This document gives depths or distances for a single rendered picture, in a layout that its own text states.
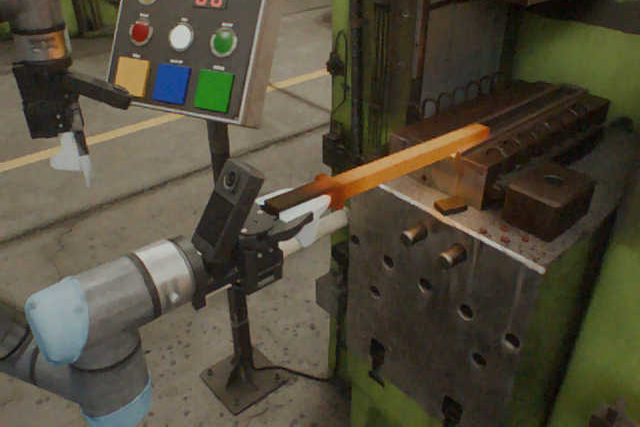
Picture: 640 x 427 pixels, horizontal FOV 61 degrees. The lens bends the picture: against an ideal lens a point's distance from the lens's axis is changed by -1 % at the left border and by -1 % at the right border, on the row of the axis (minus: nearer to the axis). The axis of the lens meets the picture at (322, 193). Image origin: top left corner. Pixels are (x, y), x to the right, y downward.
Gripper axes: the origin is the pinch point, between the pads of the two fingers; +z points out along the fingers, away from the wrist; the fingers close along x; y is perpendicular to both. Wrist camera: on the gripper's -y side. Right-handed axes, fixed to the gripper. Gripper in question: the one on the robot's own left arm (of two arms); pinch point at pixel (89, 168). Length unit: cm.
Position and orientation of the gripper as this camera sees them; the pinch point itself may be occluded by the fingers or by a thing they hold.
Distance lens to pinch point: 103.5
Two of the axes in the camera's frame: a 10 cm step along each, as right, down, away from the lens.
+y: -9.0, 2.3, -3.8
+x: 4.4, 4.7, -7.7
